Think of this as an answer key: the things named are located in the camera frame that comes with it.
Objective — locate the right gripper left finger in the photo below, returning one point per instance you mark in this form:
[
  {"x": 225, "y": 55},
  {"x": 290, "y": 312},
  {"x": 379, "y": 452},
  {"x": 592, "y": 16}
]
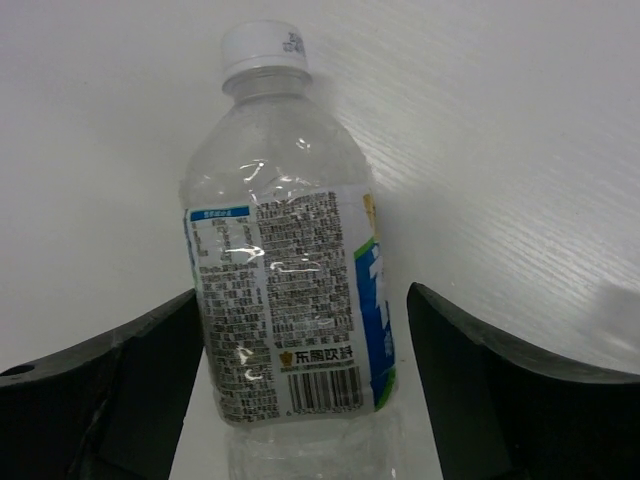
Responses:
[{"x": 111, "y": 407}]

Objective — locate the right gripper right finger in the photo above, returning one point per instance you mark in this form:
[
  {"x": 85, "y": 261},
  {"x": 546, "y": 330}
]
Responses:
[{"x": 503, "y": 408}]

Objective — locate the green label water bottle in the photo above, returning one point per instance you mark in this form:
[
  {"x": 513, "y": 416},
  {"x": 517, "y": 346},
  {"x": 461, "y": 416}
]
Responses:
[{"x": 280, "y": 224}]

